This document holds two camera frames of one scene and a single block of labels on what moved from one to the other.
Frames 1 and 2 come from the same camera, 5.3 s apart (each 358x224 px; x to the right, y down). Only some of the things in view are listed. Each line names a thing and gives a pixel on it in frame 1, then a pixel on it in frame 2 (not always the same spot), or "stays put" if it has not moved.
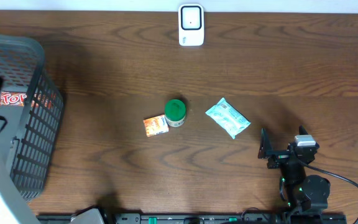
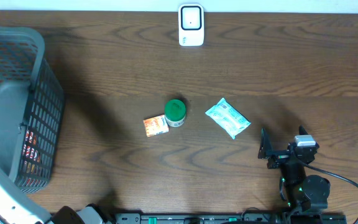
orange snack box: (156, 126) stays put
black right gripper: (266, 150) stays put
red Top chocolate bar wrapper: (12, 98) -> (32, 168)
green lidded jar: (174, 112) stays put
